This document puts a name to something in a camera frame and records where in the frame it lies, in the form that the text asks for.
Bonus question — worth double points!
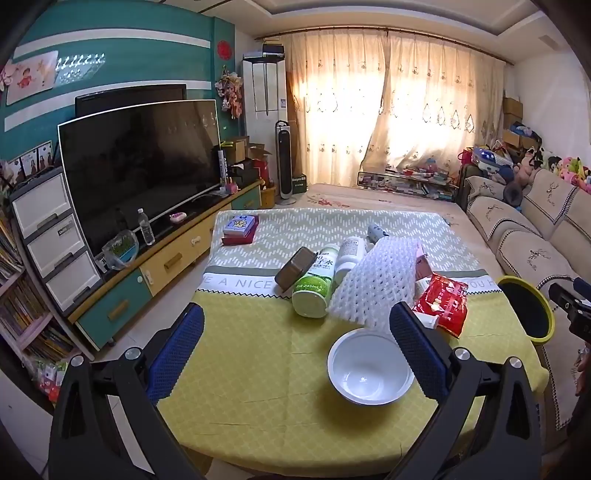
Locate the hanging flower decoration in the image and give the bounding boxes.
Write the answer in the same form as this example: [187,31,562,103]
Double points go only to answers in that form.
[215,67,244,121]

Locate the framed photos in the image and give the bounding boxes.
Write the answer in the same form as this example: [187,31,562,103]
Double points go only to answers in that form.
[9,141,54,183]

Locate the cream embroidered curtain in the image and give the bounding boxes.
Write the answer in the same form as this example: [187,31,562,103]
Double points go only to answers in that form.
[360,30,506,174]
[281,30,391,185]

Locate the yellow rimmed black trash bin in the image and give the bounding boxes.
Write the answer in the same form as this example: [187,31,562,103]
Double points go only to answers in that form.
[498,275,555,344]

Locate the white plastic bottle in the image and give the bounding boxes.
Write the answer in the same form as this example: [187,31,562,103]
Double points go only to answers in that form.
[333,236,368,286]

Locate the pink carton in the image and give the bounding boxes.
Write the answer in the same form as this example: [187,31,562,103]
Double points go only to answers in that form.
[413,244,432,280]

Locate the stack of cardboard boxes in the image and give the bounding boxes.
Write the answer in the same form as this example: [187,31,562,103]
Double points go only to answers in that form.
[502,97,525,148]

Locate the white standing air conditioner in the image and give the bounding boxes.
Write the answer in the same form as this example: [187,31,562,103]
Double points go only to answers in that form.
[242,53,288,185]

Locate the green white drink bottle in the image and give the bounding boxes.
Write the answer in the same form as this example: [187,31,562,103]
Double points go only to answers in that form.
[292,247,340,318]

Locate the teal yellow television cabinet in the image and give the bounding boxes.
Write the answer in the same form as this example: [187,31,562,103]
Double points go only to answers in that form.
[69,180,264,352]

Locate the large curved television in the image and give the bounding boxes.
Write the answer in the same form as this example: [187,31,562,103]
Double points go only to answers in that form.
[58,99,222,259]

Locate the black tower fan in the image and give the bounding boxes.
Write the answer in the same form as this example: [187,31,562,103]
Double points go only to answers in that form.
[275,120,296,205]

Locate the flat red box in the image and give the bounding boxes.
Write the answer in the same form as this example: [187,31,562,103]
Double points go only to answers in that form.
[222,228,256,245]

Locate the white plastic drawer unit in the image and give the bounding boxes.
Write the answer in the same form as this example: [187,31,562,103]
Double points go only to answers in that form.
[9,167,103,317]

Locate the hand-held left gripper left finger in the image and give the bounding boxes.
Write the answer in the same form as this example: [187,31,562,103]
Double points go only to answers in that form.
[48,302,213,480]

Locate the cartoon wall picture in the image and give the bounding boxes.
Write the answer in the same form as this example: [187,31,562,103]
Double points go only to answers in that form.
[4,51,60,104]

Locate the white plastic bowl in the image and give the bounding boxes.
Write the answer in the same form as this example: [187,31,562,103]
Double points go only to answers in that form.
[327,329,416,406]

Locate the pile of plush toys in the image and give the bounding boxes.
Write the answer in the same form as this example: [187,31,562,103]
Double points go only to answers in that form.
[462,138,591,195]

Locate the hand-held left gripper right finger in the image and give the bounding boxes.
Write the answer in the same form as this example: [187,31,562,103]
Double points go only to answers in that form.
[383,302,543,480]

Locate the red snack packet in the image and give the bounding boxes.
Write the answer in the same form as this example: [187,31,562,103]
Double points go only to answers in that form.
[412,273,469,337]

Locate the mirrored wall decoration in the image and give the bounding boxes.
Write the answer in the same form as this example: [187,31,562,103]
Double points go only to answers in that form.
[55,52,107,86]

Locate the white foam net sheet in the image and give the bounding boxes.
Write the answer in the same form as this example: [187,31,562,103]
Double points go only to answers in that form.
[327,239,419,330]

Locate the yellow green patterned tablecloth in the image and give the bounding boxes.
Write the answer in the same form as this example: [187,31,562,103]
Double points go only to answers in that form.
[157,208,550,462]

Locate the brown rectangular box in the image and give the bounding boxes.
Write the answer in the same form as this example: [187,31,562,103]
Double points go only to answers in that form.
[274,246,317,288]

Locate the blue card box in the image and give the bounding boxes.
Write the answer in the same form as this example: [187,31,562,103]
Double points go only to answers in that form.
[223,215,258,237]

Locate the beige sofa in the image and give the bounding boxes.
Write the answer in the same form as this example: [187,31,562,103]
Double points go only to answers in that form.
[455,164,591,430]

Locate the open cardboard box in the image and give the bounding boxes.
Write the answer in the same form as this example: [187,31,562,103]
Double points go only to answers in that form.
[222,136,273,178]

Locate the clear water bottle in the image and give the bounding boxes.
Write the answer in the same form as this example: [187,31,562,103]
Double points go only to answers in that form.
[137,208,155,246]

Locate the bookshelf with books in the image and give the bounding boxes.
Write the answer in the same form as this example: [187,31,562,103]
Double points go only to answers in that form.
[0,217,75,398]

